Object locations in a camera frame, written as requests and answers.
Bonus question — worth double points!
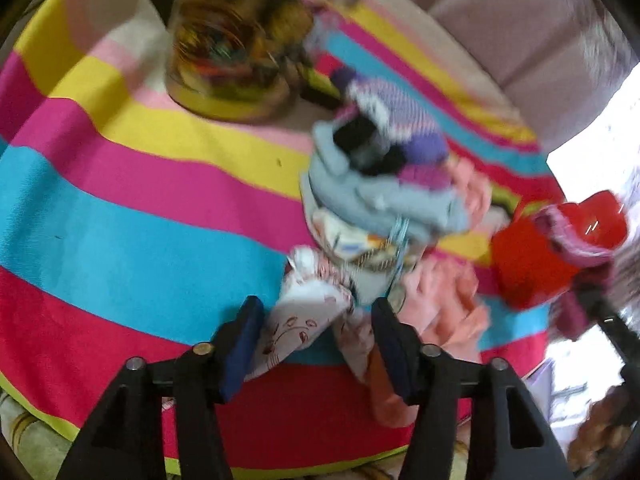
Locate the white printed pouch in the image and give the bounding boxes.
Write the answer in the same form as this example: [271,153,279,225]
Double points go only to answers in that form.
[305,200,426,301]

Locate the light blue cloth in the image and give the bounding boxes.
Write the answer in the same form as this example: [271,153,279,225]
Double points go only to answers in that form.
[300,122,471,241]

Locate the purple striped sock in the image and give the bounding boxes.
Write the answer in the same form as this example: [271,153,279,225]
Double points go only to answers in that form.
[330,67,451,166]

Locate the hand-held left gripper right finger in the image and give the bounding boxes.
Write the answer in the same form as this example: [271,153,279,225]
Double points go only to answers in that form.
[371,297,576,480]

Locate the beige curtain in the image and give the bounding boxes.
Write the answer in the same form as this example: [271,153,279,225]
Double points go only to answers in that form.
[350,0,640,153]

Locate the multicolour striped cloth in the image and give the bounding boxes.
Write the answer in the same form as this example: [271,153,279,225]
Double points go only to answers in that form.
[0,0,566,478]

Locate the red thermos jug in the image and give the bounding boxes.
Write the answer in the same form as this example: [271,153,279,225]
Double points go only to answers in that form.
[490,190,630,311]

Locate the glass jar with gold lid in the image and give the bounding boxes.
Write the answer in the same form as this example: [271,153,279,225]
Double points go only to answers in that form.
[165,0,371,123]

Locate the black velvet scrunchie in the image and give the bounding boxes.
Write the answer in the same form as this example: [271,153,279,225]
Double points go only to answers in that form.
[332,115,406,176]

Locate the white box with purple edge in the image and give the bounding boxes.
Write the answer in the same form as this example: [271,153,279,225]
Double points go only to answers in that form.
[520,355,591,426]

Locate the white floral cloth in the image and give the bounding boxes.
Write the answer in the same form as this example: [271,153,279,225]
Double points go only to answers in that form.
[245,245,376,383]

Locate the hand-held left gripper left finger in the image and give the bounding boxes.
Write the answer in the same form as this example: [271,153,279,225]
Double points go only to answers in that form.
[57,296,265,480]

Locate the pink towel cloth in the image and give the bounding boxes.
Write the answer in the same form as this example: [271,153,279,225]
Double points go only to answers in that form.
[367,157,493,428]

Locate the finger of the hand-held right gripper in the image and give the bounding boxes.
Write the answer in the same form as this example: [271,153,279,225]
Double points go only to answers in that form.
[570,280,640,386]

